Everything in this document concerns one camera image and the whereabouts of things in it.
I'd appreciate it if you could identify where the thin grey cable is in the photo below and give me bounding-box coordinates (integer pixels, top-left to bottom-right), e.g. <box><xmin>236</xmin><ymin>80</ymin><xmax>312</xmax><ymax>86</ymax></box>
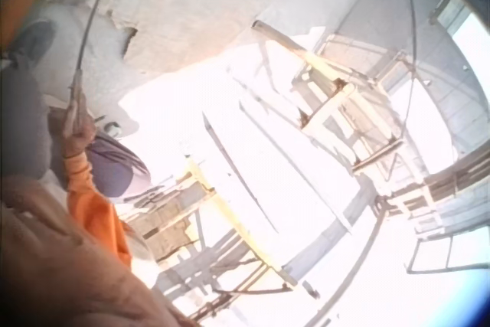
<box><xmin>400</xmin><ymin>0</ymin><xmax>419</xmax><ymax>123</ymax></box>

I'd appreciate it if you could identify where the long grey rod with handle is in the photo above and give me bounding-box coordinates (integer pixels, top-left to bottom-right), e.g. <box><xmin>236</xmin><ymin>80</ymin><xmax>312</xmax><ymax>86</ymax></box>
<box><xmin>64</xmin><ymin>0</ymin><xmax>121</xmax><ymax>140</ymax></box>

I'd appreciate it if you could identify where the wooden scaffold frame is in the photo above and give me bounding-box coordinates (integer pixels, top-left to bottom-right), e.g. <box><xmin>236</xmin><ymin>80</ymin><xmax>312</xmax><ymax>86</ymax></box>
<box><xmin>250</xmin><ymin>19</ymin><xmax>409</xmax><ymax>175</ymax></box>
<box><xmin>124</xmin><ymin>156</ymin><xmax>302</xmax><ymax>322</ymax></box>

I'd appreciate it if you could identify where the window frame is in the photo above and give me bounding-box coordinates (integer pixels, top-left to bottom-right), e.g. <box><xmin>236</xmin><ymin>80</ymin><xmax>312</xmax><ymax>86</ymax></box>
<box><xmin>427</xmin><ymin>0</ymin><xmax>490</xmax><ymax>87</ymax></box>

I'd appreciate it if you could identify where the stack of wooden planks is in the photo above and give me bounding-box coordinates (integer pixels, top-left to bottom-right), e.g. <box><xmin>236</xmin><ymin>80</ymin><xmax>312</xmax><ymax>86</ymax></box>
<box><xmin>377</xmin><ymin>142</ymin><xmax>490</xmax><ymax>276</ymax></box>

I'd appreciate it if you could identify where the person's right hand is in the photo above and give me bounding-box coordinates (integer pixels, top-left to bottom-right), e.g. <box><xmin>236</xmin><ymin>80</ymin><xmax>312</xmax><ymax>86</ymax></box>
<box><xmin>62</xmin><ymin>111</ymin><xmax>98</xmax><ymax>160</ymax></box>

